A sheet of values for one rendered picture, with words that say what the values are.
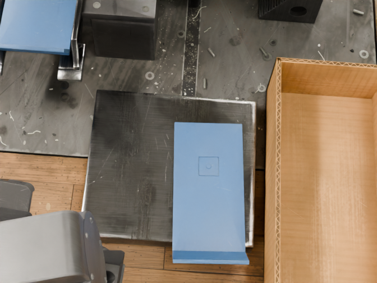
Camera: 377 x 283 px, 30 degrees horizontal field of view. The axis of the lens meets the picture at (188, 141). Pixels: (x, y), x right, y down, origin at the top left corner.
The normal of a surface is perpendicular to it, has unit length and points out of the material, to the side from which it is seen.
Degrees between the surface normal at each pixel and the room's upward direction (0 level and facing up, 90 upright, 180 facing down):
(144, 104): 0
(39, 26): 0
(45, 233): 8
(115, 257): 61
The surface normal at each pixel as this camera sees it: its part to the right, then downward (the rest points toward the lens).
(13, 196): -0.01, 0.10
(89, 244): 0.98, -0.18
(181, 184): 0.05, -0.40
